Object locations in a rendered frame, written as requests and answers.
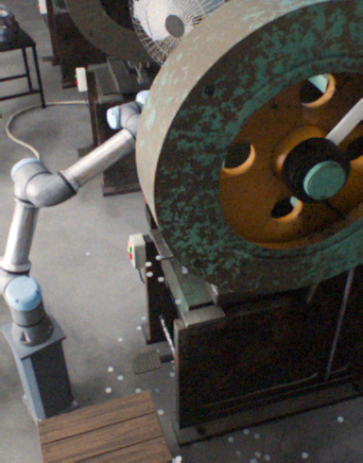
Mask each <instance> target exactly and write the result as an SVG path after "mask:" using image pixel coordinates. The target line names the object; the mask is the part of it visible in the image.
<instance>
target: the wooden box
mask: <svg viewBox="0 0 363 463"><path fill-rule="evenodd" d="M37 425H38V433H39V440H40V446H41V454H42V462H43V463H173V460H172V457H171V453H170V451H168V448H167V445H166V441H165V438H164V432H163V429H162V426H161V424H160V420H159V417H158V414H156V410H155V407H154V404H153V401H152V398H151V395H150V392H149V390H148V391H143V392H140V393H136V394H132V395H129V396H126V397H121V398H118V399H114V401H110V402H106V403H100V404H97V405H93V406H88V407H85V408H81V409H79V410H78V411H74V412H71V413H67V414H63V415H59V416H57V417H52V418H49V419H45V420H42V421H38V422H37Z"/></svg>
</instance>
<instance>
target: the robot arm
mask: <svg viewBox="0 0 363 463"><path fill-rule="evenodd" d="M148 93H149V91H143V92H140V93H139V94H138V95H137V101H134V102H131V103H128V104H125V105H122V106H116V107H114V108H112V109H108V111H107V119H108V122H109V125H111V127H112V128H113V129H120V128H124V129H123V130H120V131H119V132H118V133H116V134H115V136H113V137H112V138H111V139H110V140H108V141H106V142H105V143H104V144H102V145H101V146H99V148H97V149H95V150H94V151H92V152H91V153H90V154H88V155H87V156H84V157H83V158H82V160H80V161H79V162H77V163H76V164H73V165H72V166H70V167H69V168H68V169H66V171H60V172H58V173H57V174H55V175H53V174H51V173H50V170H49V169H48V168H47V167H46V165H45V164H44V163H42V162H40V161H38V159H36V158H25V159H23V160H22V161H20V162H19V163H17V164H15V165H14V167H13V168H12V172H11V176H12V179H13V181H14V189H13V195H12V196H13V198H14V199H15V200H16V201H15V207H14V212H13V217H12V222H11V227H10V233H9V242H8V243H7V246H6V252H5V255H4V256H2V257H1V258H0V292H1V293H2V295H3V296H4V299H5V301H6V302H7V304H8V305H9V307H10V310H11V312H12V316H13V326H12V335H13V338H14V340H15V343H16V344H18V345H19V346H23V347H36V346H39V345H42V344H44V343H45V341H46V340H48V339H49V338H50V336H51V335H52V334H53V328H54V323H52V319H51V318H50V316H49V315H48V314H47V313H46V312H45V308H44V303H43V291H41V288H40V286H39V284H38V283H37V281H36V280H34V279H33V278H29V270H31V267H32V264H31V261H29V260H28V256H30V251H31V247H32V243H33V237H34V233H35V228H36V224H37V219H38V214H39V211H40V207H43V208H49V207H55V206H58V204H61V203H63V202H65V201H67V200H69V199H70V198H72V197H74V196H76V195H77V194H78V189H79V188H80V187H82V186H83V185H85V184H87V183H88V182H90V180H91V179H93V178H94V177H96V176H98V175H99V174H101V173H102V172H103V171H105V169H106V168H108V167H110V166H111V165H113V164H114V163H116V162H117V161H119V160H120V159H122V157H124V156H125V155H126V154H128V153H129V152H131V151H132V150H133V149H135V148H136V140H137V130H138V126H139V120H140V116H141V112H142V108H143V106H144V103H146V99H147V95H148Z"/></svg>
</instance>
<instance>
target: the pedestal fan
mask: <svg viewBox="0 0 363 463"><path fill-rule="evenodd" d="M139 1H140V0H139ZM225 1H227V0H225ZM222 2H223V4H225V3H224V1H223V0H141V1H140V2H138V1H136V0H135V1H133V14H131V11H132V9H131V8H130V16H131V20H132V17H135V18H136V20H135V21H137V19H138V18H139V20H140V21H141V26H142V27H143V29H144V31H146V32H147V35H148V36H149V37H150V38H151V39H152V40H153V41H154V42H155V43H156V41H155V40H158V41H159V40H162V41H163V40H164V39H165V38H166V37H167V36H170V37H171V36H172V37H171V38H172V40H173V46H174V41H175V40H176V45H177V43H179V40H183V39H184V38H185V37H186V35H187V34H188V32H189V31H190V30H191V29H193V28H194V27H196V26H197V25H198V24H199V23H200V21H201V20H202V19H205V18H206V17H207V16H208V15H210V14H211V13H212V12H214V11H216V9H218V8H219V7H221V6H222ZM130 4H131V1H130ZM180 12H181V13H180ZM132 15H133V16H132ZM132 23H133V20H132ZM135 24H136V23H135ZM135 24H133V26H135ZM137 25H138V27H139V24H138V21H137ZM135 29H136V26H135ZM137 29H139V30H140V28H137ZM137 29H136V31H137ZM140 34H141V30H140ZM137 35H138V37H139V34H138V31H137ZM184 35H185V37H184ZM141 36H142V34H141ZM182 36H183V38H182ZM142 38H143V36H142ZM167 38H169V37H167ZM173 38H174V39H175V40H174V39H173ZM176 38H178V39H176ZM180 38H182V39H180ZM139 39H140V37H139ZM146 39H147V38H145V40H146ZM169 39H170V38H169ZM143 40H144V38H143ZM145 40H144V42H145ZM140 41H141V42H142V40H141V39H140ZM162 41H161V42H162ZM161 42H160V45H161ZM167 42H169V41H167ZM167 42H166V43H167ZM142 43H143V42H142ZM145 43H147V42H145ZM156 45H158V48H160V50H161V51H163V53H164V54H165V53H166V54H165V55H166V56H169V57H170V54H171V53H172V52H171V51H170V54H169V53H167V52H165V51H166V50H169V47H167V49H166V50H165V49H164V50H165V51H164V50H163V47H164V46H165V47H166V45H165V43H164V46H163V47H160V45H159V43H156ZM176 45H175V46H176ZM143 46H144V44H143ZM145 46H147V47H148V48H149V46H148V43H147V45H145ZM145 46H144V47H145ZM145 49H147V48H146V47H145ZM149 49H150V48H149ZM160 50H159V51H160ZM149 51H151V52H152V50H151V49H150V50H149ZM149 51H148V50H147V52H148V53H149ZM159 51H158V52H159ZM158 52H156V53H158ZM152 53H153V52H152ZM154 53H155V52H154ZM154 53H153V54H154ZM156 53H155V54H156ZM149 54H150V53H149ZM155 54H154V56H155ZM164 54H163V57H164ZM150 56H151V54H150ZM154 56H151V57H152V58H153V57H154ZM169 57H168V58H169ZM155 58H156V59H158V60H155V61H156V62H158V61H159V60H161V59H159V58H158V57H156V56H155ZM161 62H163V60H161ZM158 63H159V62H158ZM159 64H160V63H159ZM160 65H161V64H160ZM161 67H163V65H161Z"/></svg>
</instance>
